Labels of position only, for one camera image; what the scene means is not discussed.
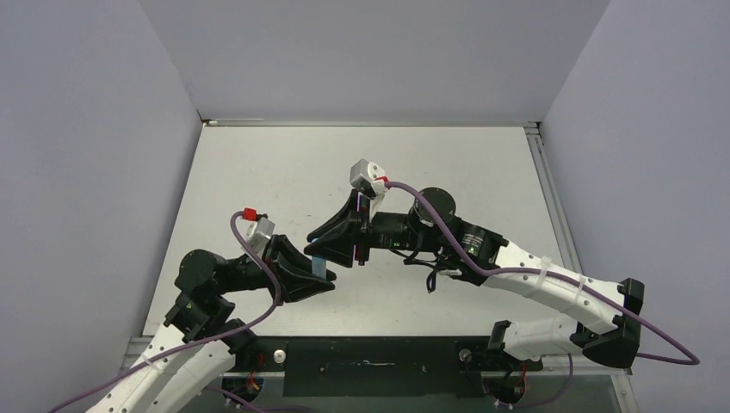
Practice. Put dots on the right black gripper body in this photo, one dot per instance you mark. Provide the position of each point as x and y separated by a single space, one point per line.
363 239

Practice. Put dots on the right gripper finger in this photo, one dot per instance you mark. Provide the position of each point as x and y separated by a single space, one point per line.
338 218
338 250

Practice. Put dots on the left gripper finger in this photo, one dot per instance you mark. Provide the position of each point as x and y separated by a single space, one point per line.
298 290
299 264

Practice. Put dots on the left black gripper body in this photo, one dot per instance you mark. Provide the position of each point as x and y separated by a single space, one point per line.
253 275

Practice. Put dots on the blue highlighter pen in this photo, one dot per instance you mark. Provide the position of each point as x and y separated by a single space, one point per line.
319 268

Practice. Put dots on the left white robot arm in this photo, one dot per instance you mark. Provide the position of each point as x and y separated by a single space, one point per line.
199 339

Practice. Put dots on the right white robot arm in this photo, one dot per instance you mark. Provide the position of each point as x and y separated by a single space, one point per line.
591 317

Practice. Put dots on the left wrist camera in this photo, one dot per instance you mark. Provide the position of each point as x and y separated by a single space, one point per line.
260 230

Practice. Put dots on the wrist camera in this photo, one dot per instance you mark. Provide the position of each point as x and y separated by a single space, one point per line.
260 230
368 178

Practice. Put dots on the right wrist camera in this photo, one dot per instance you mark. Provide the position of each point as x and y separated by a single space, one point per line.
368 178

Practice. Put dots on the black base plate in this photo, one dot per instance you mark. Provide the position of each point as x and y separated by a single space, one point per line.
374 366

